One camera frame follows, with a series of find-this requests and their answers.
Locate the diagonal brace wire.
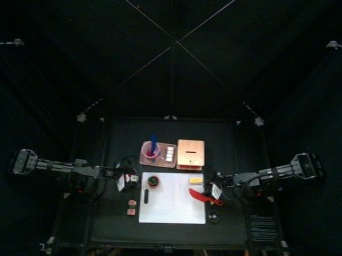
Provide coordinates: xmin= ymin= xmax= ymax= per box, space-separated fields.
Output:
xmin=80 ymin=0 xmax=236 ymax=117
xmin=124 ymin=0 xmax=262 ymax=120

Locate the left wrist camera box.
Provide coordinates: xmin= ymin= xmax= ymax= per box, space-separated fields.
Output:
xmin=123 ymin=164 xmax=140 ymax=177

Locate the blue toy stick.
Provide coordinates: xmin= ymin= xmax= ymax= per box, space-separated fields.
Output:
xmin=150 ymin=134 xmax=159 ymax=158

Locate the flat wooden tray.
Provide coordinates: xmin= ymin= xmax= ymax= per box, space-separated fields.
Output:
xmin=139 ymin=140 xmax=178 ymax=169

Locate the small black round dish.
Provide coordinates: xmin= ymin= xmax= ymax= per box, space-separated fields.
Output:
xmin=207 ymin=211 xmax=222 ymax=224

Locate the black panel with white text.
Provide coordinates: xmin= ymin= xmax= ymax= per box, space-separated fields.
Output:
xmin=246 ymin=213 xmax=281 ymax=249

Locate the wooden box with red panel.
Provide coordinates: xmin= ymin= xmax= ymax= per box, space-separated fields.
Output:
xmin=176 ymin=139 xmax=207 ymax=171

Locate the red toy knife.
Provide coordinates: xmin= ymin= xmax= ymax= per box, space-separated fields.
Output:
xmin=187 ymin=188 xmax=224 ymax=207

